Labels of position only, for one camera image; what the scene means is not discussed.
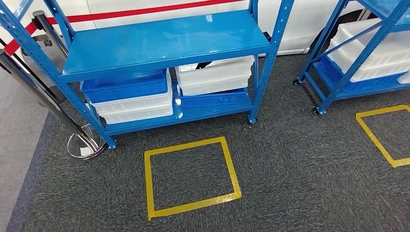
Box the blue steel shelf rack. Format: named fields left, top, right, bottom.
left=0, top=0, right=295, bottom=150

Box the blue wheeled bin rack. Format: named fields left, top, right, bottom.
left=293, top=0, right=410, bottom=116

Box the red barrier belt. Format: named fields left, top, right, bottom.
left=3, top=21, right=38, bottom=56
left=46, top=0, right=247, bottom=25

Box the white car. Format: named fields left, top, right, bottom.
left=0, top=0, right=375, bottom=58

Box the yellow floor tape square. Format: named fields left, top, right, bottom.
left=355, top=105, right=410, bottom=168

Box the black belt stanchion post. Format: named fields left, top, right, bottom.
left=32, top=10, right=70, bottom=58

